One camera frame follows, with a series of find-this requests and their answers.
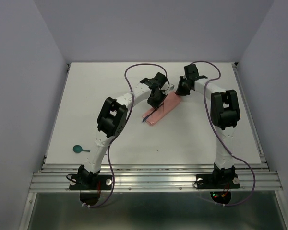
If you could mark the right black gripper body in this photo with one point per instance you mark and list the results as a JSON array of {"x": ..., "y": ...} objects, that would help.
[{"x": 187, "y": 78}]

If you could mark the pink satin napkin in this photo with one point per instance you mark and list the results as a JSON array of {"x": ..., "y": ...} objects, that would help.
[{"x": 170, "y": 102}]

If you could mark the teal plastic utensil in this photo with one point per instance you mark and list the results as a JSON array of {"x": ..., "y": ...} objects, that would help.
[{"x": 147, "y": 115}]

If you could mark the teal plastic spoon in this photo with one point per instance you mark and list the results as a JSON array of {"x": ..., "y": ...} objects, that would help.
[{"x": 79, "y": 149}]

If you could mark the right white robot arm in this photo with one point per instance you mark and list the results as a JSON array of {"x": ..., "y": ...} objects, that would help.
[{"x": 222, "y": 108}]

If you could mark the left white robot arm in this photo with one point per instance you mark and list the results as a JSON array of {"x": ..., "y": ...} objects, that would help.
[{"x": 112, "y": 120}]

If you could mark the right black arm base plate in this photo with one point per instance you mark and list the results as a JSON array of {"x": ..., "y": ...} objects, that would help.
[{"x": 208, "y": 181}]

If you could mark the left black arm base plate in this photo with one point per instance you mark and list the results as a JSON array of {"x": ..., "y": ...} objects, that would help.
[{"x": 102, "y": 182}]

